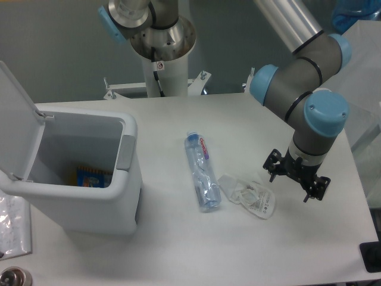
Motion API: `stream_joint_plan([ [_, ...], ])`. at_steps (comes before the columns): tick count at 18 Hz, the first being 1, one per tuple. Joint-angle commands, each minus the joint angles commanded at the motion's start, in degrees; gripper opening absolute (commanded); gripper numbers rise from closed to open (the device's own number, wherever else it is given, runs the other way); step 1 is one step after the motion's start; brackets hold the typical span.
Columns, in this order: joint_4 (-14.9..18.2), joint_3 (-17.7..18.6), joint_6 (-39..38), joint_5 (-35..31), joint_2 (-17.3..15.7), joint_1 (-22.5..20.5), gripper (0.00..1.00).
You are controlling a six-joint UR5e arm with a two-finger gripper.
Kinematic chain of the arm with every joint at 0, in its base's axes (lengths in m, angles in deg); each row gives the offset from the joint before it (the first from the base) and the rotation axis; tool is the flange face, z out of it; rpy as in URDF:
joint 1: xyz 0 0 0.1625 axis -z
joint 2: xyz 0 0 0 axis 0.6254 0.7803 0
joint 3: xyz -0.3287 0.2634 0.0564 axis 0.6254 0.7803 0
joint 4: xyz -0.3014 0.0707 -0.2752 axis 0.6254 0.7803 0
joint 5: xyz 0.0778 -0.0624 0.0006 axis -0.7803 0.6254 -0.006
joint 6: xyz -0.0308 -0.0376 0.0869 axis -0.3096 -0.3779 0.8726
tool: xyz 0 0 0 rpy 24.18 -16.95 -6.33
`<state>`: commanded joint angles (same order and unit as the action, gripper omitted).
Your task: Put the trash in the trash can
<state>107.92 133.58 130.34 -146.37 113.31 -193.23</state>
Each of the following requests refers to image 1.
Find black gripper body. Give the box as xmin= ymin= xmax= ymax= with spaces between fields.
xmin=277 ymin=150 xmax=320 ymax=188

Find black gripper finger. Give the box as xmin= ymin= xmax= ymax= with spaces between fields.
xmin=302 ymin=176 xmax=331 ymax=203
xmin=263 ymin=149 xmax=282 ymax=182

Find clear plastic packaging trash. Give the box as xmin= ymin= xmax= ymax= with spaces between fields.
xmin=217 ymin=175 xmax=276 ymax=220

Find clear plastic water bottle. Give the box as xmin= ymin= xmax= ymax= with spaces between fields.
xmin=184 ymin=131 xmax=221 ymax=212

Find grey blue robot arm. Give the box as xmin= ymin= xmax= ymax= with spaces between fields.
xmin=98 ymin=1 xmax=351 ymax=200

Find white trash can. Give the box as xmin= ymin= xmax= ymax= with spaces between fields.
xmin=1 ymin=64 xmax=142 ymax=235

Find black device at edge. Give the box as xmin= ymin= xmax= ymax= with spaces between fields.
xmin=360 ymin=241 xmax=380 ymax=273

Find translucent plastic box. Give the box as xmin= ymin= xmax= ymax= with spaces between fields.
xmin=343 ymin=21 xmax=380 ymax=209

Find blue water jug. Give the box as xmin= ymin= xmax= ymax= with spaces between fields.
xmin=332 ymin=1 xmax=380 ymax=34

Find blue snack packet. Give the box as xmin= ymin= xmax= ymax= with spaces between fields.
xmin=76 ymin=166 xmax=113 ymax=188

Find clear plastic document sleeve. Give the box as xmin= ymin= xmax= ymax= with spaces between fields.
xmin=1 ymin=191 xmax=32 ymax=260

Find round metal knob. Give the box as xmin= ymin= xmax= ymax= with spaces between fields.
xmin=1 ymin=266 xmax=33 ymax=286

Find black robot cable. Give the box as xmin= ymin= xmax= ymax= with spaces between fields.
xmin=151 ymin=47 xmax=165 ymax=98

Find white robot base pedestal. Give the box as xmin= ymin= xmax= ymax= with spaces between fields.
xmin=102 ymin=14 xmax=256 ymax=101

